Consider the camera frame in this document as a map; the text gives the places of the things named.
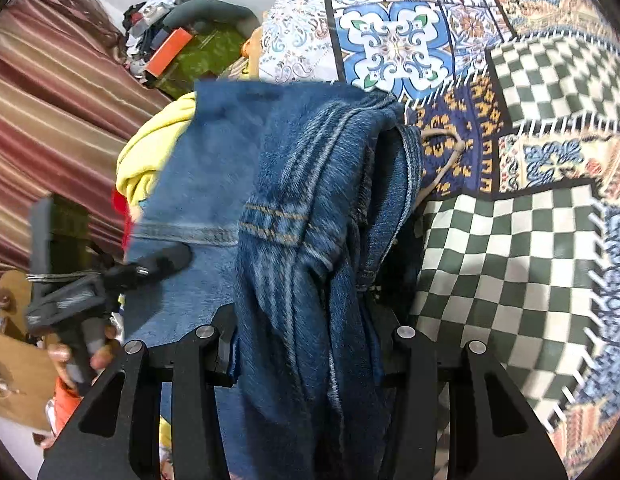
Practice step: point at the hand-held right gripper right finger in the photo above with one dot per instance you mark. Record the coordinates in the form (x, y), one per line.
(391, 360)

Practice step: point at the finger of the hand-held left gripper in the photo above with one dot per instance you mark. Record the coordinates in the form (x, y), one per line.
(164, 262)

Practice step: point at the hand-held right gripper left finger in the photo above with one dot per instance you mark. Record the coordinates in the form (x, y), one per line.
(224, 355)

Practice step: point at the blue denim jeans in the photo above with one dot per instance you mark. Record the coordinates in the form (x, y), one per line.
(300, 260)

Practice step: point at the person's left hand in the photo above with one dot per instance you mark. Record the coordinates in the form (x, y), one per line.
(103, 350)

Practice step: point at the orange cloth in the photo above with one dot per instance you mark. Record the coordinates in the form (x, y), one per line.
(64, 400)

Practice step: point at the cartoon printed blanket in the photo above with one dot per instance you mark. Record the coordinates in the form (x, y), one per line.
(149, 155)

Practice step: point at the patchwork bedspread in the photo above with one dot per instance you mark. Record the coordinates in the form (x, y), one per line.
(515, 260)

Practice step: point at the maroon striped curtain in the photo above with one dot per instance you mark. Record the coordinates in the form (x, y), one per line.
(54, 110)

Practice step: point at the orange box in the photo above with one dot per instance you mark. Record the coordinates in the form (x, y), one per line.
(167, 55)

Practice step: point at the green cloth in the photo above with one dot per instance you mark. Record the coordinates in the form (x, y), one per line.
(209, 57)

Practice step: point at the pile of clutter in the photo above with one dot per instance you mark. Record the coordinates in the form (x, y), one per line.
(149, 15)

